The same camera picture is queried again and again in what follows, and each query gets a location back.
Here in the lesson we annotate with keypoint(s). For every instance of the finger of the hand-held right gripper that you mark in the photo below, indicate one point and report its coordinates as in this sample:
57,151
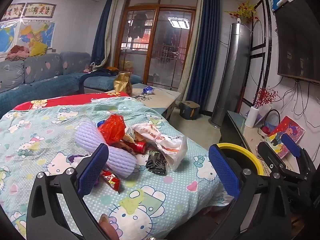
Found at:
290,145
270,155

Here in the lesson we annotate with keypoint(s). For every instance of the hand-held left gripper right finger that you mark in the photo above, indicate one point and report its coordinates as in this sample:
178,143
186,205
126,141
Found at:
225,172

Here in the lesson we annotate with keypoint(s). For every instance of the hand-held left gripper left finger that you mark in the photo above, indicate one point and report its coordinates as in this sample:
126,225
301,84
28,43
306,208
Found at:
93,170

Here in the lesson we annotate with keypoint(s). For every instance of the yellow rimmed trash bin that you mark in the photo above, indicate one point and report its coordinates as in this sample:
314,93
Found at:
259,166

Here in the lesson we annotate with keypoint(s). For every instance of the red candy wrapper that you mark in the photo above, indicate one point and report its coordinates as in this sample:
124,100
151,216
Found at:
111,178

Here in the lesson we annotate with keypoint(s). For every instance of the purple foam net sleeve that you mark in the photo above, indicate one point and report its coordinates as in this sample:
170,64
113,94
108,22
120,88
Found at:
87,136

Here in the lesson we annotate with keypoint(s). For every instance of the red plastic bag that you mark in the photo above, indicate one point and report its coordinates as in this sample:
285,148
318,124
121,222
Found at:
112,128

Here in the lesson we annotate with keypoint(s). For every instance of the red capped bottle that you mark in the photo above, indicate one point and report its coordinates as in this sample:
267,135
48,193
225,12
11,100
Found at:
140,147

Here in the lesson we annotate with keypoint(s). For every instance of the white plastic bag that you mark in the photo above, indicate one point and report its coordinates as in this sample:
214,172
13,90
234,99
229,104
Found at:
172,150

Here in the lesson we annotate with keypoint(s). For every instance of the black snack wrapper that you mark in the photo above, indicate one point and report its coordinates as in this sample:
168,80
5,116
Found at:
156,161

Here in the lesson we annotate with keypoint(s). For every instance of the person's left hand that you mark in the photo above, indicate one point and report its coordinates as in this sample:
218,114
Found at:
108,230

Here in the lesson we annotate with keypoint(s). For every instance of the colourful figure painting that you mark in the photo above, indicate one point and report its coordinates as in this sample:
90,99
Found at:
291,126

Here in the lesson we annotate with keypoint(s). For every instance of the black hoop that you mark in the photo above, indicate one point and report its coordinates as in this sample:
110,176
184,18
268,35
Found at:
272,110

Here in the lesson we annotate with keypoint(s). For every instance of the white ribbed vase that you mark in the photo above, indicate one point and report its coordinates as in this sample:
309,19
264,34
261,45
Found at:
251,117

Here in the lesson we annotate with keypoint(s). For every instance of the television cabinet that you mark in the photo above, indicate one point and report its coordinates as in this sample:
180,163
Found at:
230,127

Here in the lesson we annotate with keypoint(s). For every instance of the red berry branches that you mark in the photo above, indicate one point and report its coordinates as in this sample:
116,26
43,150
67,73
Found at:
265,96

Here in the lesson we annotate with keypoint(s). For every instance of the cartoon cat printed blanket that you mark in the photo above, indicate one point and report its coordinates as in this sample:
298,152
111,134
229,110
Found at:
162,195

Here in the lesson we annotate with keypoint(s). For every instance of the dark storage stool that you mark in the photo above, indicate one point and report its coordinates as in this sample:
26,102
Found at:
188,111

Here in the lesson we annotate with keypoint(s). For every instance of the red blanket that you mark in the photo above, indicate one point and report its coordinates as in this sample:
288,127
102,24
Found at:
75,100

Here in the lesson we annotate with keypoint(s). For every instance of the grey tower air conditioner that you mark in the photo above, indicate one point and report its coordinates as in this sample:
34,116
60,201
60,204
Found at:
231,75

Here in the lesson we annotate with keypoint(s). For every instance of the gold paper bag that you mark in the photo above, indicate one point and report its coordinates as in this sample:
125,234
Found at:
123,83

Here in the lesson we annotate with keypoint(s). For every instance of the blue foil wrapper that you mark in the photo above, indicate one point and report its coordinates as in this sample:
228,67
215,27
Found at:
147,89

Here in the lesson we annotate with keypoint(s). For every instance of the blue grey sofa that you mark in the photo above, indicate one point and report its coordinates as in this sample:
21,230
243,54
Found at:
45,85

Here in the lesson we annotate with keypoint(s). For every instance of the grey coffee table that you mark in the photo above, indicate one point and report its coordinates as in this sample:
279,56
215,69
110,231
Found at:
160,97

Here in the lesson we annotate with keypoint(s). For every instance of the dark clothes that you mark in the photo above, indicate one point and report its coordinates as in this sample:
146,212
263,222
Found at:
105,72

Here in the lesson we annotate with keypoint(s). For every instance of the beige curtain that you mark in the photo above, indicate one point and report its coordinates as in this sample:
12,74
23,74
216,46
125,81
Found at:
186,80
113,30

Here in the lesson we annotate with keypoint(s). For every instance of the yellow cardboard box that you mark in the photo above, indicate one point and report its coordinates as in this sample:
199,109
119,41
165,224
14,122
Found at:
127,66

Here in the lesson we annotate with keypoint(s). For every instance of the blue curtain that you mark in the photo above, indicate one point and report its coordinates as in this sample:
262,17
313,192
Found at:
102,30
203,42

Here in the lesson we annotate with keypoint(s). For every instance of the yellow pillow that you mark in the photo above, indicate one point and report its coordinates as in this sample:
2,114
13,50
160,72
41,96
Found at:
37,48

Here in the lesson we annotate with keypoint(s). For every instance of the wooden framed glass sliding door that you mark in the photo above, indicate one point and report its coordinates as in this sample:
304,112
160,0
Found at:
150,42

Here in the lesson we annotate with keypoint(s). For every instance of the pile of pink red clothes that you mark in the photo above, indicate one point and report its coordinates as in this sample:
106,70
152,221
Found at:
18,52

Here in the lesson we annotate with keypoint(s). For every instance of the yellow red artificial flowers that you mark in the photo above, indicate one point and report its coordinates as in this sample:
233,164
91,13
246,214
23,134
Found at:
243,11

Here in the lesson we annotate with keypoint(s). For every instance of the white device on television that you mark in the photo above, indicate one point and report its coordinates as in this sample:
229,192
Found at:
283,1

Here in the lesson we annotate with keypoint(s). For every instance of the wall mounted television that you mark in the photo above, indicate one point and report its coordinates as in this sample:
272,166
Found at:
300,42

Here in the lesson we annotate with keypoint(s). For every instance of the small white camera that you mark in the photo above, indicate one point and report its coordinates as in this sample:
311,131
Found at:
239,20

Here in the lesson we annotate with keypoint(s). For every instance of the country map wall poster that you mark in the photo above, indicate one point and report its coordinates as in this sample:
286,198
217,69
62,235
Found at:
37,31

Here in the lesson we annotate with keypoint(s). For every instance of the world map wall poster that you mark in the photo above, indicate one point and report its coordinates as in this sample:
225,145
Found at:
7,37

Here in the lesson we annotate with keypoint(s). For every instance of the framed embroidery wall picture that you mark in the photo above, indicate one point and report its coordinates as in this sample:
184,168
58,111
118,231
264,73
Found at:
40,10
13,11

